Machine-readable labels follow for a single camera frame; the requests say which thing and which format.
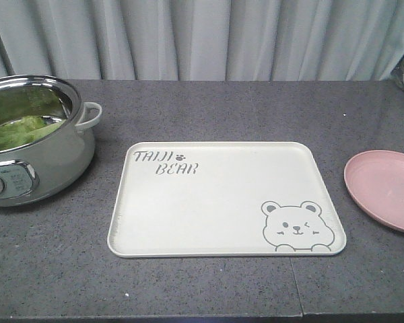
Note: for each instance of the grey electric cooking pot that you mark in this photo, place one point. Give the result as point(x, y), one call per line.
point(36, 170)

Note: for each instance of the pink round plate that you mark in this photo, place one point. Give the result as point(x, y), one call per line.
point(375, 181)

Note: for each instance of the cream bear serving tray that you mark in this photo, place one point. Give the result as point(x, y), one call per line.
point(223, 199)

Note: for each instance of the grey-white curtain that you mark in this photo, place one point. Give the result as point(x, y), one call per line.
point(202, 40)

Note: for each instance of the green lettuce leaf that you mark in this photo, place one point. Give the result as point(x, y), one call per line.
point(26, 130)

